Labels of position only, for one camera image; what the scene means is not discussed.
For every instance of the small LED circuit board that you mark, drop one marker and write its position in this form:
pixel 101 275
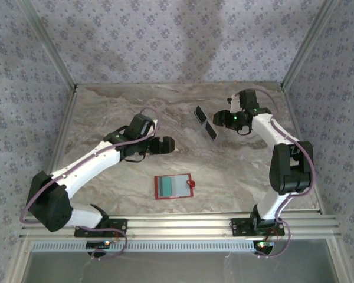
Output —
pixel 98 244
pixel 265 244

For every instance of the aluminium frame leg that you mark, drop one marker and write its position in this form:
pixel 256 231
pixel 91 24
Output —
pixel 19 262
pixel 337 262

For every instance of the red leather card holder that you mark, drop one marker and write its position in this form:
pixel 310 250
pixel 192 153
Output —
pixel 183 190

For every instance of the black credit card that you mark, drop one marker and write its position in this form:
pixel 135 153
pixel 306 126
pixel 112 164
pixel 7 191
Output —
pixel 200 114

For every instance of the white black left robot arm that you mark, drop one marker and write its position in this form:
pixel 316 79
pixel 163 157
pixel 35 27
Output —
pixel 85 163

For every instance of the aluminium table edge rail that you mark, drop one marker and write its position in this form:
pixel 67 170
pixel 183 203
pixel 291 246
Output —
pixel 297 132
pixel 62 132

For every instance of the dark glossy credit card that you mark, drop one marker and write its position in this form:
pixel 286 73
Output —
pixel 211 131

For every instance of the long aluminium mounting rail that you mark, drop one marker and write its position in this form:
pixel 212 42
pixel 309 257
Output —
pixel 177 225

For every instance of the floral patterned backdrop cloth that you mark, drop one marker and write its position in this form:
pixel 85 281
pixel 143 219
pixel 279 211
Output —
pixel 177 38

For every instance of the grey metal panel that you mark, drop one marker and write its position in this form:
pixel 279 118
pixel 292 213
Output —
pixel 177 268

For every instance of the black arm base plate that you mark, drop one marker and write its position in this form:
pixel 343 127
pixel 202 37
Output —
pixel 115 228
pixel 239 227

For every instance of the aluminium frame post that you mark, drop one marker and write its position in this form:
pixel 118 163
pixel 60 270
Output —
pixel 306 44
pixel 51 44

